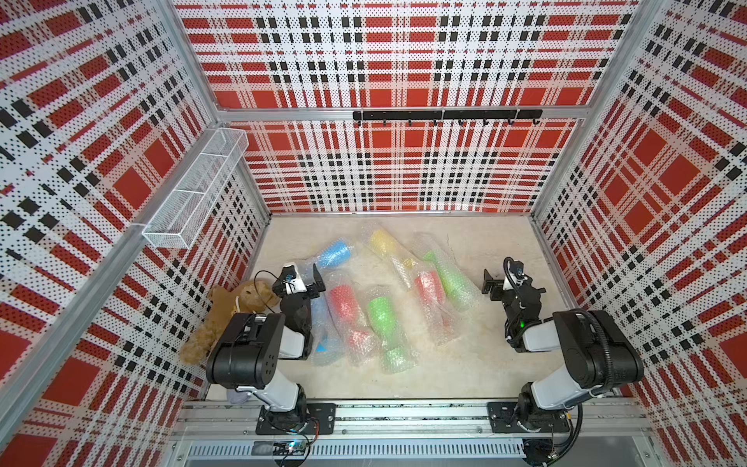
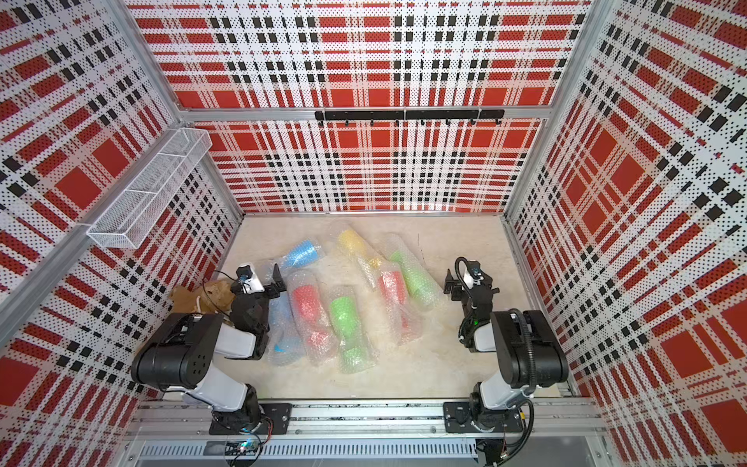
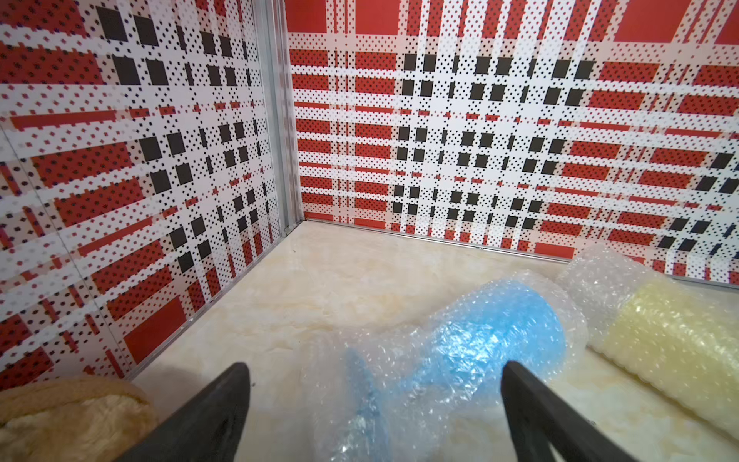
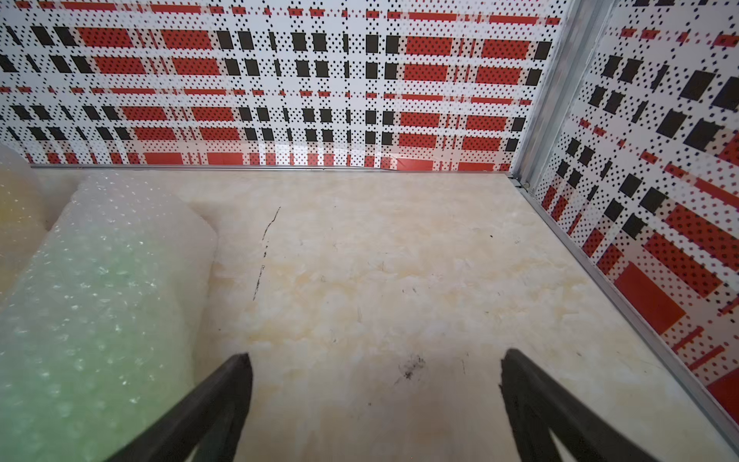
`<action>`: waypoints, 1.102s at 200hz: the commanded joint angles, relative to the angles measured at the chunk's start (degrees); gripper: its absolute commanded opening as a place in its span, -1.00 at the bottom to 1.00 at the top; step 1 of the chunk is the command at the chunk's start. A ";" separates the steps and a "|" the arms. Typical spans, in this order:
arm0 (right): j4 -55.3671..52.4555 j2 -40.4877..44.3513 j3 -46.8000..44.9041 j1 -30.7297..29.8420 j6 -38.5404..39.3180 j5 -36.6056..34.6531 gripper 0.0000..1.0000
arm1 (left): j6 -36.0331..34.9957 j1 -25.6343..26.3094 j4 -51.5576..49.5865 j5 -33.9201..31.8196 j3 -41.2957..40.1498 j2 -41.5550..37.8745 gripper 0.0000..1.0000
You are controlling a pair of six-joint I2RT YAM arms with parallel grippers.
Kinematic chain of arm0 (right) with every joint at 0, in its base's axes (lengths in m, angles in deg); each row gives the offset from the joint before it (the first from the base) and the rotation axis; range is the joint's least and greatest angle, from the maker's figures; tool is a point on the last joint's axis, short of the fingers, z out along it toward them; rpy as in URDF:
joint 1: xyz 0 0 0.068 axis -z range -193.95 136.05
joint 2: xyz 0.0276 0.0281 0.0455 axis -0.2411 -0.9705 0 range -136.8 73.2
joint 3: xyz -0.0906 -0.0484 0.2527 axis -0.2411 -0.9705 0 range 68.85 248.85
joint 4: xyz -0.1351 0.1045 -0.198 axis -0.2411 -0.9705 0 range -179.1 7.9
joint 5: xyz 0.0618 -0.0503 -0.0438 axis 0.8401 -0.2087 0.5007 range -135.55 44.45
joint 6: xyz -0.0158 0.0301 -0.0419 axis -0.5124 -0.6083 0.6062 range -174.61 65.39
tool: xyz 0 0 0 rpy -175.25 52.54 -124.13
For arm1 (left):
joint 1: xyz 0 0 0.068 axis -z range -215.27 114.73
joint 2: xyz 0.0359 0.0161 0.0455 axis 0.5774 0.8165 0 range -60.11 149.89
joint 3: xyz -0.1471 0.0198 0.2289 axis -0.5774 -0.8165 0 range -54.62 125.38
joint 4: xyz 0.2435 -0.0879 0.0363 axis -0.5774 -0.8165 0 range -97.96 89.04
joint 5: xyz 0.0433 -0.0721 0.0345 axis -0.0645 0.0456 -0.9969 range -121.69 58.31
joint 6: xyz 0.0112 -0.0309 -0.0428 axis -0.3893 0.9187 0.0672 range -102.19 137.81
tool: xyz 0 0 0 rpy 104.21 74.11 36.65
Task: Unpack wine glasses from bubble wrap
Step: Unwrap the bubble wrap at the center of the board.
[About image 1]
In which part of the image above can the yellow plastic wine glass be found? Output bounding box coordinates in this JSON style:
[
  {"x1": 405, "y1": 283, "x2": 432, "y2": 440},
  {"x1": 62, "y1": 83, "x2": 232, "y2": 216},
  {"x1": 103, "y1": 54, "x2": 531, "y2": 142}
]
[{"x1": 361, "y1": 223, "x2": 419, "y2": 289}]

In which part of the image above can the wrapped red glass bundle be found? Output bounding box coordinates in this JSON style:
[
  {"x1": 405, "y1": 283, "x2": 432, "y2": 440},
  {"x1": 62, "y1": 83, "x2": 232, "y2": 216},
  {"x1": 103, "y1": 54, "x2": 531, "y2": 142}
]
[{"x1": 324, "y1": 270, "x2": 381, "y2": 366}]

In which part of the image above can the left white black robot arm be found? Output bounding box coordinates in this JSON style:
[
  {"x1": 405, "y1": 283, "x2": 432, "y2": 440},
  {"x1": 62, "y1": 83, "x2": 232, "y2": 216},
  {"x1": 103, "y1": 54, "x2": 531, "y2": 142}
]
[{"x1": 206, "y1": 263, "x2": 326, "y2": 436}]

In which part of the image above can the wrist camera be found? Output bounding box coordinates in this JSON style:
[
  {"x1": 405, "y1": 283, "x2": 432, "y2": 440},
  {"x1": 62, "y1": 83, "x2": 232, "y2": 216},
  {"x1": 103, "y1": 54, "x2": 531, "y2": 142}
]
[
  {"x1": 272, "y1": 263, "x2": 307, "y2": 298},
  {"x1": 503, "y1": 257, "x2": 526, "y2": 289}
]

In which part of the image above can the wrapped light blue glass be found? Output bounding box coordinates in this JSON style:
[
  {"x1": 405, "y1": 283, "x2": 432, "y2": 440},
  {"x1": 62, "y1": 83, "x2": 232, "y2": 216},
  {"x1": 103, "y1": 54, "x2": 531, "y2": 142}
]
[{"x1": 309, "y1": 295, "x2": 345, "y2": 367}]

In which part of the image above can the wrapped green glass bundle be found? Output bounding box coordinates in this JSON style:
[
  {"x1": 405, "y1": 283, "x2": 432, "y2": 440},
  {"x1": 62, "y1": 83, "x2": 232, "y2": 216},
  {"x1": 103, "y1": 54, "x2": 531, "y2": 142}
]
[{"x1": 363, "y1": 285, "x2": 417, "y2": 374}]

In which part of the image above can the white wire mesh basket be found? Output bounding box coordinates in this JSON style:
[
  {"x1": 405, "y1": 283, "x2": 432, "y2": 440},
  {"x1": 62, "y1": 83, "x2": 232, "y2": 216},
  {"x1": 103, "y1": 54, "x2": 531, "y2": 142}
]
[{"x1": 143, "y1": 128, "x2": 248, "y2": 249}]

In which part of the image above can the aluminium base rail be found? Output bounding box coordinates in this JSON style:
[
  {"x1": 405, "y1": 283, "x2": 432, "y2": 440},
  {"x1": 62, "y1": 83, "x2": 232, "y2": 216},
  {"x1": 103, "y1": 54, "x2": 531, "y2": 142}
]
[{"x1": 164, "y1": 398, "x2": 666, "y2": 466}]

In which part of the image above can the blue glass in bubble wrap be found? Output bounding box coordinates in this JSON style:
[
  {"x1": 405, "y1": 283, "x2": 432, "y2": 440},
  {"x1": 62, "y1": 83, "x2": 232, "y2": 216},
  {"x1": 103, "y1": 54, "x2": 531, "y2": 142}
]
[{"x1": 297, "y1": 237, "x2": 358, "y2": 282}]

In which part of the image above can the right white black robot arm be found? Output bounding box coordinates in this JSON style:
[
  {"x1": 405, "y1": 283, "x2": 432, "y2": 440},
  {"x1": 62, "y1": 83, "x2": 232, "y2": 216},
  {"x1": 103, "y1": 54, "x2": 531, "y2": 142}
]
[{"x1": 482, "y1": 257, "x2": 644, "y2": 433}]

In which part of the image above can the brown teddy bear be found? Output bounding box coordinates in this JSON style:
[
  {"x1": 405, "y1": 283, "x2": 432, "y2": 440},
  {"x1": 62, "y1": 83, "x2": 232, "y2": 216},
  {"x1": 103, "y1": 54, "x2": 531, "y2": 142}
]
[{"x1": 179, "y1": 280, "x2": 280, "y2": 365}]

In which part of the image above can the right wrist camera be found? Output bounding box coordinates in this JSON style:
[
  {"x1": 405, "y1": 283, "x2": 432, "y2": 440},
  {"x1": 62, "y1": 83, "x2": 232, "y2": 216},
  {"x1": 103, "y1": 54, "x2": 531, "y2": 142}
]
[{"x1": 503, "y1": 257, "x2": 526, "y2": 289}]

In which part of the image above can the black wall hook rail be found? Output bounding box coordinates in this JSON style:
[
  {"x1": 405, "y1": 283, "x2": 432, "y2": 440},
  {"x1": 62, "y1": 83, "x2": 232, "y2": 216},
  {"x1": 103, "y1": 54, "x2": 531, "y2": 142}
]
[{"x1": 352, "y1": 109, "x2": 544, "y2": 123}]

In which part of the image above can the red plastic wine glass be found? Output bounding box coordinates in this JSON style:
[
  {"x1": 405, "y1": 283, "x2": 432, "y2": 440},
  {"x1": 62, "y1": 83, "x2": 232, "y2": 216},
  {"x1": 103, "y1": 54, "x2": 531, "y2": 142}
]
[{"x1": 412, "y1": 264, "x2": 459, "y2": 346}]

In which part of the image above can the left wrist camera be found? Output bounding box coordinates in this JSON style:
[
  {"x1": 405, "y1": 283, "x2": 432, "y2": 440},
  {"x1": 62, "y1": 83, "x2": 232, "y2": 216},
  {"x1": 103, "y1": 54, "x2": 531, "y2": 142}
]
[{"x1": 272, "y1": 263, "x2": 307, "y2": 298}]

